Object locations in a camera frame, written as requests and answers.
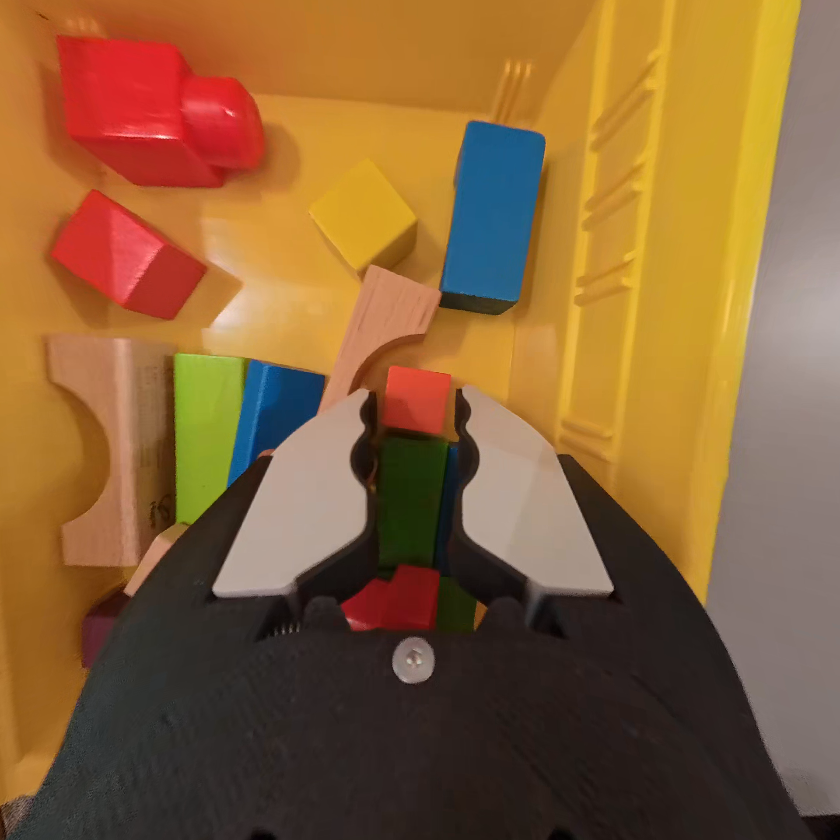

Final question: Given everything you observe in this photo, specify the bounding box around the pale wooden block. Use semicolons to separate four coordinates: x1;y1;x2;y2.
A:
122;521;190;598

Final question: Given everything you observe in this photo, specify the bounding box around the red cube block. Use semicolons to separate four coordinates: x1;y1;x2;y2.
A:
382;366;454;436

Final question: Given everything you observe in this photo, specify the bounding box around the wooden arch block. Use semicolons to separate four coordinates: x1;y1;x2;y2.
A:
45;333;179;569
318;264;442;416

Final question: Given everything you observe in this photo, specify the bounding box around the dark blue block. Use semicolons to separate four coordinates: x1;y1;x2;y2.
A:
434;443;462;575

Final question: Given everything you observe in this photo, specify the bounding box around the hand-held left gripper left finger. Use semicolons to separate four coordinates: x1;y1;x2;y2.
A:
211;387;380;618

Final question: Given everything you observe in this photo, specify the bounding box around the red peg block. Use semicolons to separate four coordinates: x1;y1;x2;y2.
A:
55;35;267;190

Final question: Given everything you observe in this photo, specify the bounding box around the light green block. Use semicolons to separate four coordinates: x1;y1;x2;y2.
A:
173;353;250;526

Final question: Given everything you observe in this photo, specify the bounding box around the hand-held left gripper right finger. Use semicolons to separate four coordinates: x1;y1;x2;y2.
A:
449;386;616;618

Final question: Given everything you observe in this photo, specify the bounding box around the yellow storage bin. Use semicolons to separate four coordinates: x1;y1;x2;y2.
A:
0;0;803;811

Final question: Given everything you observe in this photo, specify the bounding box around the red triangular block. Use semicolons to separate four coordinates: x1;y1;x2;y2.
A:
50;189;209;322

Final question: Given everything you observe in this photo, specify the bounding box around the bright green block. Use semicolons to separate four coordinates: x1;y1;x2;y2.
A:
435;576;478;633

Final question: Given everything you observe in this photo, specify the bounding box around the small red block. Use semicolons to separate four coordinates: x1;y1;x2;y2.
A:
340;563;442;633

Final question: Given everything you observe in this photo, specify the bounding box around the yellow cube block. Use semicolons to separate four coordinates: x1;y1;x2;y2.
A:
308;158;420;274

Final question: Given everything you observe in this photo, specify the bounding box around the dark green block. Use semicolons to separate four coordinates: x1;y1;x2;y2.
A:
376;435;452;581

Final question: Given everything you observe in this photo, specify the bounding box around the large blue block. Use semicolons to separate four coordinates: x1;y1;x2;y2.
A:
437;119;547;316

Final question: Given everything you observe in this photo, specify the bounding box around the purple block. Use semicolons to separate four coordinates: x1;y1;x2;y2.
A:
80;592;135;669

